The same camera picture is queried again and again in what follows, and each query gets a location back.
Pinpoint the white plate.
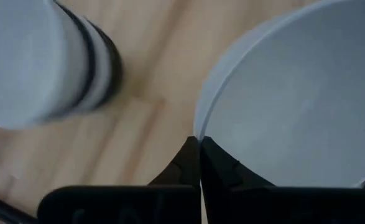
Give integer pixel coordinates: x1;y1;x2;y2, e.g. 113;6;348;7
193;0;365;189

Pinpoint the grey-blue plastic bowl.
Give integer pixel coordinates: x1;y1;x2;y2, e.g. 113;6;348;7
0;0;95;130
40;17;124;124

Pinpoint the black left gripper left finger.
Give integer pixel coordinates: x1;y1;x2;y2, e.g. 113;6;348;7
37;136;202;224

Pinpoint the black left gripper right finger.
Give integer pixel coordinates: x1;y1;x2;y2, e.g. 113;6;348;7
200;136;365;224

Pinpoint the black cable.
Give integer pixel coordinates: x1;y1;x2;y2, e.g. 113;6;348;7
0;189;39;224

